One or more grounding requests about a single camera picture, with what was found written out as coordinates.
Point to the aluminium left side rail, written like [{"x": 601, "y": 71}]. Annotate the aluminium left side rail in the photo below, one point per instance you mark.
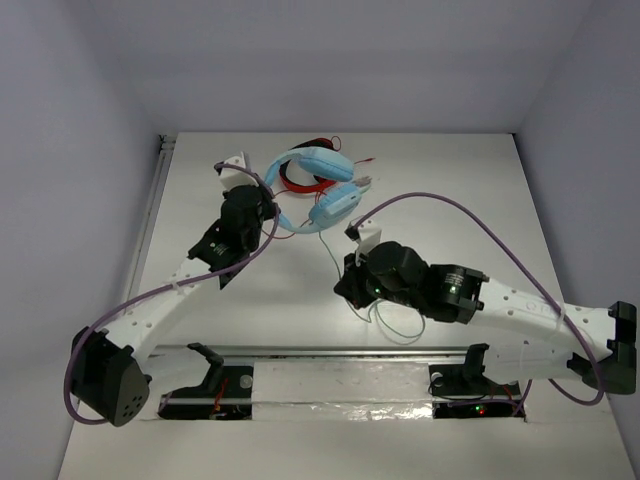
[{"x": 150, "y": 225}]

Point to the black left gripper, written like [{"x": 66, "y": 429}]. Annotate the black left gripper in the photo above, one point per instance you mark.
[{"x": 267, "y": 204}]

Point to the aluminium front rail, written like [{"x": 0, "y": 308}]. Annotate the aluminium front rail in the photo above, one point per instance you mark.
[{"x": 342, "y": 352}]

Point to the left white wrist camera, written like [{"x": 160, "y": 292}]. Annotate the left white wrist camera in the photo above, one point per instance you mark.
[{"x": 234, "y": 172}]

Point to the red black headphones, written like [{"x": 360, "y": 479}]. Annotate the red black headphones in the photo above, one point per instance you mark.
[{"x": 319, "y": 184}]

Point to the aluminium rail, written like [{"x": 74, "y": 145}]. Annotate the aluminium rail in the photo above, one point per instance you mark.
[
  {"x": 150, "y": 225},
  {"x": 342, "y": 352}
]

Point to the white foam front board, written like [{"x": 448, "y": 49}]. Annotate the white foam front board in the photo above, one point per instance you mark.
[{"x": 563, "y": 442}]

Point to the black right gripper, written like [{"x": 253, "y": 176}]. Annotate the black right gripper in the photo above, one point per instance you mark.
[{"x": 351, "y": 285}]

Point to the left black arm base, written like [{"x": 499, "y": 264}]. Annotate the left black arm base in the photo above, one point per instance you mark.
[{"x": 224, "y": 393}]

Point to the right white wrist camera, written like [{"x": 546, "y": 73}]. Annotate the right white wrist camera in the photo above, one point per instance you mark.
[{"x": 367, "y": 236}]

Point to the light blue headphones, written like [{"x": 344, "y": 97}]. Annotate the light blue headphones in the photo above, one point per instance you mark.
[{"x": 337, "y": 203}]

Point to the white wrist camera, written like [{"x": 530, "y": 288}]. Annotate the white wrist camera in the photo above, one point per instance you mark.
[
  {"x": 234, "y": 172},
  {"x": 367, "y": 236}
]

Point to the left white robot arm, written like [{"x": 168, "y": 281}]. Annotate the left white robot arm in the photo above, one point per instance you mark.
[{"x": 107, "y": 380}]

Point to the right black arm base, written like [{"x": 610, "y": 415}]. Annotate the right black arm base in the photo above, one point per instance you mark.
[{"x": 471, "y": 383}]

